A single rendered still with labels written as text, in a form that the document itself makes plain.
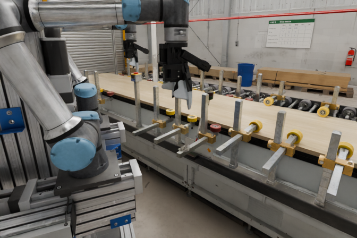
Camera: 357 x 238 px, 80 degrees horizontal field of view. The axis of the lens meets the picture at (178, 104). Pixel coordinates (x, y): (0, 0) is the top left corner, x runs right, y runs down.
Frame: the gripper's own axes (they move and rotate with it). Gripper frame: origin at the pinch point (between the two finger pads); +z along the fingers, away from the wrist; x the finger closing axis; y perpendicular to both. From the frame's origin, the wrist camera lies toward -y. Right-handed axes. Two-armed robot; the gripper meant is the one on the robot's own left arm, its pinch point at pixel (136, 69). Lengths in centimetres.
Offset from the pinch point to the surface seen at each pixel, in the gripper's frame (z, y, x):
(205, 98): 18, -41, 26
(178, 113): 34.7, -29.9, 3.5
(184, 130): 47, -32, 10
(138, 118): 52, -7, -42
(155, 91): 21.1, -18.3, -19.2
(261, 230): 120, -79, 53
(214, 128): 42, -49, 26
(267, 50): 25, -573, -485
